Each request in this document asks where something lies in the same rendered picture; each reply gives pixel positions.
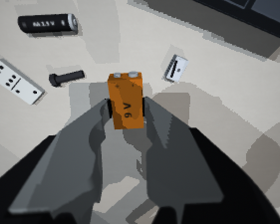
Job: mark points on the dark grey rack of three bins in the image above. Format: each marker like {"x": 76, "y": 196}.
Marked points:
{"x": 243, "y": 10}

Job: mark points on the orange 9v battery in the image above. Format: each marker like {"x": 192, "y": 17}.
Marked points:
{"x": 125, "y": 91}

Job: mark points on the black aa battery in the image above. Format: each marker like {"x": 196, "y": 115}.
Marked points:
{"x": 48, "y": 23}

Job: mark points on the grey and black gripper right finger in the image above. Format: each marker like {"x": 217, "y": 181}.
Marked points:
{"x": 188, "y": 172}

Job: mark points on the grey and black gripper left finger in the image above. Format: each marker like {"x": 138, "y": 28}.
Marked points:
{"x": 60, "y": 175}

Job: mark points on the white domino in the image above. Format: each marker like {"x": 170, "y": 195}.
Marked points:
{"x": 18, "y": 83}

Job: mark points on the black bolt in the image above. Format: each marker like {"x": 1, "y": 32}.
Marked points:
{"x": 56, "y": 80}

